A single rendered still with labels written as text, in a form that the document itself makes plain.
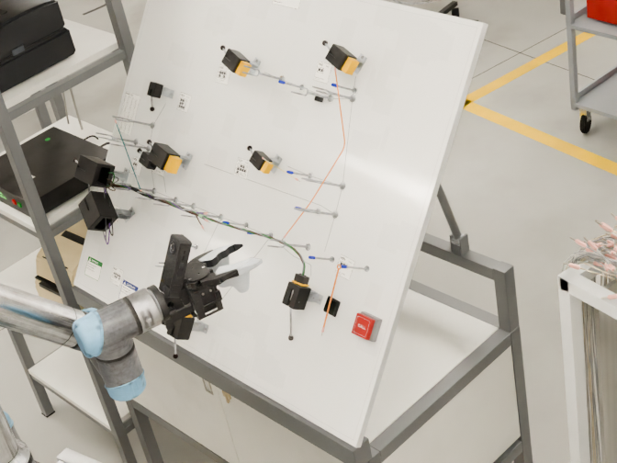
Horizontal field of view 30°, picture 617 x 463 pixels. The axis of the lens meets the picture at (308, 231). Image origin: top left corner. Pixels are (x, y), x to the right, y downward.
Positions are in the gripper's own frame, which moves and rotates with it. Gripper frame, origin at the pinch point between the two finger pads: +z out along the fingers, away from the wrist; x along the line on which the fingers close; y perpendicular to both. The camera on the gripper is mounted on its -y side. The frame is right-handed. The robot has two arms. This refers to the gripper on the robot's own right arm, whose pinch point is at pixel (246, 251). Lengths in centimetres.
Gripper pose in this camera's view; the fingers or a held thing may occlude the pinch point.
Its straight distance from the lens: 218.7
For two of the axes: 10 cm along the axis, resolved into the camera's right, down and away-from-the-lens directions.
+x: 4.8, 3.3, -8.2
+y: 2.2, 8.6, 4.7
